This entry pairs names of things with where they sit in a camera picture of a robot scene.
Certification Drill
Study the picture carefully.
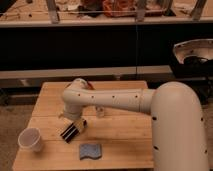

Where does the black striped eraser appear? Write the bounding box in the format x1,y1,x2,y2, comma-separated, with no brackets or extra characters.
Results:
60,120,87,143

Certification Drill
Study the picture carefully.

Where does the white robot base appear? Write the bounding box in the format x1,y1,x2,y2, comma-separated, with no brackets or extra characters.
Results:
173,38,213,64

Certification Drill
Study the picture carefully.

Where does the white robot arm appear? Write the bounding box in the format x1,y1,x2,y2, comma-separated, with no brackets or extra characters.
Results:
62,78,210,171

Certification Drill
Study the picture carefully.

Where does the clear glass bottle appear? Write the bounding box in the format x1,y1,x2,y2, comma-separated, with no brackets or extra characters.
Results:
95,107,105,118

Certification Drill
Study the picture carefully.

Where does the blue sponge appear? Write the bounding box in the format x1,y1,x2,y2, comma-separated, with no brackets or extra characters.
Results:
79,144,102,160

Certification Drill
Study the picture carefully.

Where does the wooden folding table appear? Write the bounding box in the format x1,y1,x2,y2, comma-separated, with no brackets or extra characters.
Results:
13,82,153,171

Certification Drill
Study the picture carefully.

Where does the orange wooden bowl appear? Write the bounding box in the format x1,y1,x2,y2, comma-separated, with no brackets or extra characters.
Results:
86,81,94,90

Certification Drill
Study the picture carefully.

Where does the orange crate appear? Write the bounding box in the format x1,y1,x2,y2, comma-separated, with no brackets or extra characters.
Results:
102,0,135,17

